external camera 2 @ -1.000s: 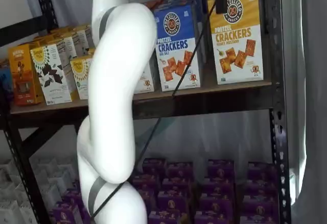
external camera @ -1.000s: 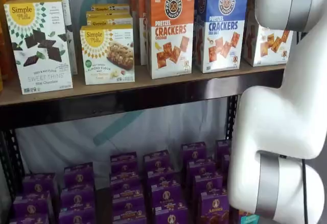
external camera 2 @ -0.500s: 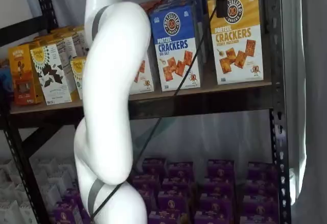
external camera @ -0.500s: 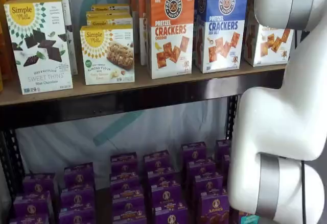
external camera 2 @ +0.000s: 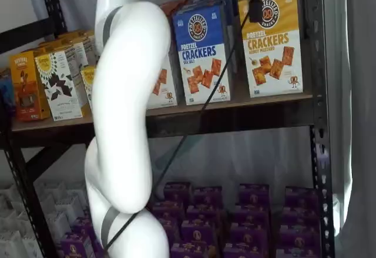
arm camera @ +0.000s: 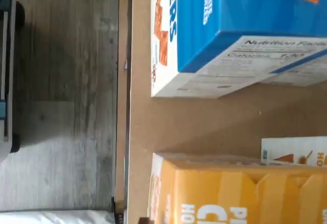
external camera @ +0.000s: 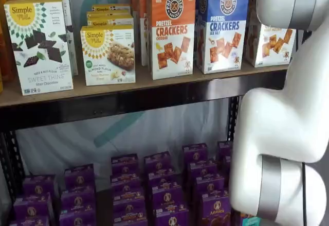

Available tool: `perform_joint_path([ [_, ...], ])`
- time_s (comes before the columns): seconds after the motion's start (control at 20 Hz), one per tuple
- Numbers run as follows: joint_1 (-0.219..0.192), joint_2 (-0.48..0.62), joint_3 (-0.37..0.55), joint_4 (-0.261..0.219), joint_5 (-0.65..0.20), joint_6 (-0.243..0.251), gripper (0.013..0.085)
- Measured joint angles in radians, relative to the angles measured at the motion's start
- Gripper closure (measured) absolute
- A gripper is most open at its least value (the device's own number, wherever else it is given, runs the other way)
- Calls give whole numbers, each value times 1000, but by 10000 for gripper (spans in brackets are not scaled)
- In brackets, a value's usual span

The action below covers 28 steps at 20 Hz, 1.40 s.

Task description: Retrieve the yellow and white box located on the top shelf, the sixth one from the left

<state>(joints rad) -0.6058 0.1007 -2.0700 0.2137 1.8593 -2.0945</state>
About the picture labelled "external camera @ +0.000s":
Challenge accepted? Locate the plain orange snack box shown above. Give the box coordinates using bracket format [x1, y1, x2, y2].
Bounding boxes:
[0, 0, 17, 82]
[0, 21, 5, 94]

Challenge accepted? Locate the Simple Mills Sweet Thins box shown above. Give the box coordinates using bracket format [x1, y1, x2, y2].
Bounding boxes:
[17, 0, 79, 77]
[4, 0, 75, 96]

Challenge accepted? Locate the yellow white pretzel crackers box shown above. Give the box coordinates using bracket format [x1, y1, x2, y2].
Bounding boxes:
[244, 0, 297, 67]

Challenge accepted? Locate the blue pretzel crackers box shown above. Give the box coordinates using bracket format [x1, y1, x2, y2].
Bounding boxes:
[196, 0, 250, 75]

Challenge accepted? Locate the black metal shelf beam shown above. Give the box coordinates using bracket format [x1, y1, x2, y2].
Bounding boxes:
[0, 70, 288, 131]

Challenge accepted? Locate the teal printed package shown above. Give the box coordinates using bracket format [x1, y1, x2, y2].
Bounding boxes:
[243, 217, 262, 226]

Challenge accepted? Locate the Simple Mills almond bars box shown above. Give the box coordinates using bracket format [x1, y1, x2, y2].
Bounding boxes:
[86, 17, 134, 27]
[92, 4, 131, 12]
[80, 24, 136, 86]
[86, 10, 132, 19]

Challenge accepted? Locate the black metal shelf rack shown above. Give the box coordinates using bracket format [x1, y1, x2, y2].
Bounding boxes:
[14, 0, 241, 179]

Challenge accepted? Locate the wooden shelf board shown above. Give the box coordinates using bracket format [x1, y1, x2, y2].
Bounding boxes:
[0, 62, 290, 107]

